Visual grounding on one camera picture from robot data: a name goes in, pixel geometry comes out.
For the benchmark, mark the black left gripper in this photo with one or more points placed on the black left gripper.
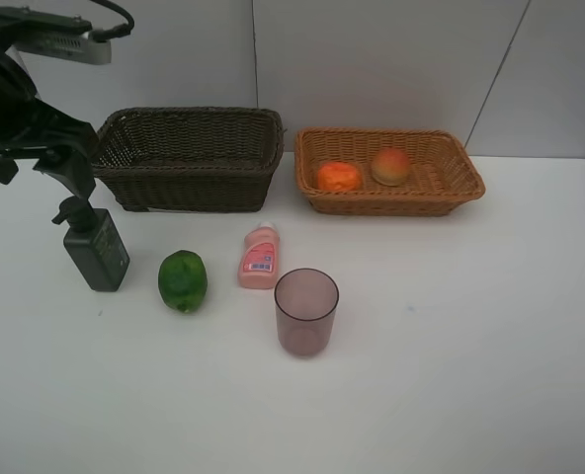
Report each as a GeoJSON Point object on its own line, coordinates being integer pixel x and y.
{"type": "Point", "coordinates": [30, 127]}

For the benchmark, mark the dark green pump bottle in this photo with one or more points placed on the dark green pump bottle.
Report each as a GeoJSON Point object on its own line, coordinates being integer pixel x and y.
{"type": "Point", "coordinates": [94, 244]}

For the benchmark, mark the orange tangerine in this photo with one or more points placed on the orange tangerine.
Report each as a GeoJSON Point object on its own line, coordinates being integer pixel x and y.
{"type": "Point", "coordinates": [339, 177]}

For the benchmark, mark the purple translucent plastic cup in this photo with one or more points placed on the purple translucent plastic cup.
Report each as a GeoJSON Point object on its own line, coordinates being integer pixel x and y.
{"type": "Point", "coordinates": [306, 301]}

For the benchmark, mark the red yellow peach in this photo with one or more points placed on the red yellow peach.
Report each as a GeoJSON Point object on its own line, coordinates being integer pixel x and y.
{"type": "Point", "coordinates": [391, 167]}

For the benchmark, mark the dark brown wicker basket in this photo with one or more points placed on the dark brown wicker basket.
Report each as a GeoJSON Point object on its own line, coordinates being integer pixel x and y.
{"type": "Point", "coordinates": [195, 159]}

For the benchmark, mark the green lime fruit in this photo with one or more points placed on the green lime fruit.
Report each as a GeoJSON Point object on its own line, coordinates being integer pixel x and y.
{"type": "Point", "coordinates": [183, 281]}

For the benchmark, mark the pink lotion bottle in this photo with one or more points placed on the pink lotion bottle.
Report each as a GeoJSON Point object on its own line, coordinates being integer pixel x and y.
{"type": "Point", "coordinates": [259, 265]}

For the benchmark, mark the light brown wicker basket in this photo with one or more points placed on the light brown wicker basket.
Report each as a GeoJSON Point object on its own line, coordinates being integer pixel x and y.
{"type": "Point", "coordinates": [441, 176]}

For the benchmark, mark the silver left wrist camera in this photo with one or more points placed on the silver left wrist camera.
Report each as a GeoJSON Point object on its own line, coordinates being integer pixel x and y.
{"type": "Point", "coordinates": [61, 37]}

